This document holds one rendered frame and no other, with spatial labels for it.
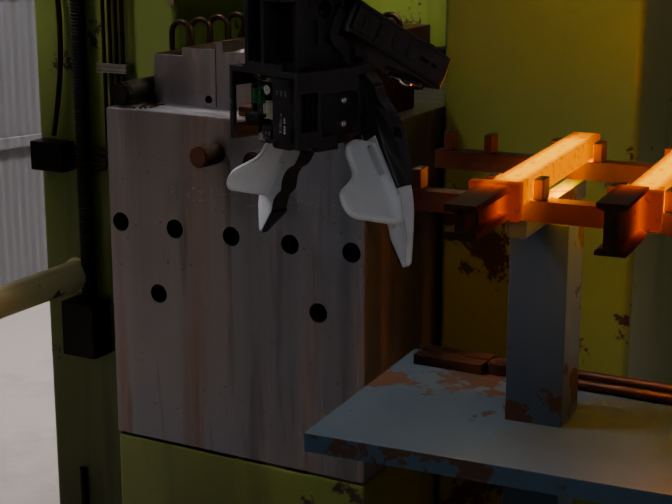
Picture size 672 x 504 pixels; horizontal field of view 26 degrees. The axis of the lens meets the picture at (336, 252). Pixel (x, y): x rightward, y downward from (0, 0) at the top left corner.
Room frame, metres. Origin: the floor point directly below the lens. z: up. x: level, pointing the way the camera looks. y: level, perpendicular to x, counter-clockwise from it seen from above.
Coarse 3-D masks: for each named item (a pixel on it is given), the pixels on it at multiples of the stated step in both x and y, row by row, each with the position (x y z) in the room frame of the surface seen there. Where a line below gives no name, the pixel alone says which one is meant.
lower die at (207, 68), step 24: (408, 24) 2.17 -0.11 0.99; (192, 48) 1.87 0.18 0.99; (216, 48) 1.85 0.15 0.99; (168, 72) 1.89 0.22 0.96; (192, 72) 1.87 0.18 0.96; (216, 72) 1.85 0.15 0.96; (168, 96) 1.89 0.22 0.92; (192, 96) 1.87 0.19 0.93; (216, 96) 1.86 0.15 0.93; (240, 96) 1.84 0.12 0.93
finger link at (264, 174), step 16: (272, 144) 1.04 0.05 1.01; (256, 160) 1.04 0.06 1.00; (272, 160) 1.05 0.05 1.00; (288, 160) 1.05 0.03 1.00; (304, 160) 1.05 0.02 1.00; (240, 176) 1.04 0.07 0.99; (256, 176) 1.05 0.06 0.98; (272, 176) 1.06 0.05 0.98; (288, 176) 1.06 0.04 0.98; (256, 192) 1.06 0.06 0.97; (272, 192) 1.07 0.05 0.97; (288, 192) 1.07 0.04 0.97; (272, 208) 1.07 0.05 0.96; (272, 224) 1.08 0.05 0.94
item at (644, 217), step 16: (656, 176) 1.31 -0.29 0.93; (608, 192) 1.22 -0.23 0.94; (624, 192) 1.19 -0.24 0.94; (640, 192) 1.19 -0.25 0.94; (656, 192) 1.21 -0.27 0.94; (608, 208) 1.14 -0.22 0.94; (624, 208) 1.14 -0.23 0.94; (640, 208) 1.21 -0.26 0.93; (656, 208) 1.21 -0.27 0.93; (608, 224) 1.14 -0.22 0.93; (624, 224) 1.16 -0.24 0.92; (640, 224) 1.21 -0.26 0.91; (656, 224) 1.20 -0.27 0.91; (608, 240) 1.14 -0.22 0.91; (624, 240) 1.16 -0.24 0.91; (640, 240) 1.19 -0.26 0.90; (608, 256) 1.14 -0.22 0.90; (624, 256) 1.14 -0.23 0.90
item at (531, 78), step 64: (448, 0) 1.85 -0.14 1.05; (512, 0) 1.81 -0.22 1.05; (576, 0) 1.77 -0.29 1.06; (640, 0) 1.73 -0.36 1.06; (512, 64) 1.81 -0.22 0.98; (576, 64) 1.77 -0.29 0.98; (640, 64) 1.73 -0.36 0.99; (448, 128) 1.85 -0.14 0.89; (512, 128) 1.81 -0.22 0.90; (576, 128) 1.77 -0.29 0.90; (640, 128) 1.74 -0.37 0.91; (448, 256) 1.85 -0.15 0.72; (640, 256) 1.76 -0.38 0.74; (448, 320) 1.85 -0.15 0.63; (640, 320) 1.77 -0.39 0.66
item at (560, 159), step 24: (552, 144) 1.48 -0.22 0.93; (576, 144) 1.48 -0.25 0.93; (528, 168) 1.35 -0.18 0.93; (552, 168) 1.37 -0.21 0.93; (576, 168) 1.46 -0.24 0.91; (480, 192) 1.22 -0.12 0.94; (504, 192) 1.23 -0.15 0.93; (528, 192) 1.30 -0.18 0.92; (456, 216) 1.17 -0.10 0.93; (480, 216) 1.20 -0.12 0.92; (504, 216) 1.23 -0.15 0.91
